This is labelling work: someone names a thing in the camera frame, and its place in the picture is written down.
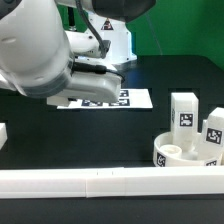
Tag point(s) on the white marker sheet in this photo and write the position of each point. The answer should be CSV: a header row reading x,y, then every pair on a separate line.
x,y
128,99

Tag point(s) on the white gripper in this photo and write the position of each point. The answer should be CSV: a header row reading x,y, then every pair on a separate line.
x,y
96,83

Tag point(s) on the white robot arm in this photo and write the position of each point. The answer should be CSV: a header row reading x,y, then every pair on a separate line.
x,y
40,59

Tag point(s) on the white fence bar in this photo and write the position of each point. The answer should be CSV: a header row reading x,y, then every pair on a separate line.
x,y
87,183
3,135

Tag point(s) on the white left fence bar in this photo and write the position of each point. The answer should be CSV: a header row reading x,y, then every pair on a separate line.
x,y
3,135

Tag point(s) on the white front fence bar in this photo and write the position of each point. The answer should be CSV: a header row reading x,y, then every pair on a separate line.
x,y
87,183

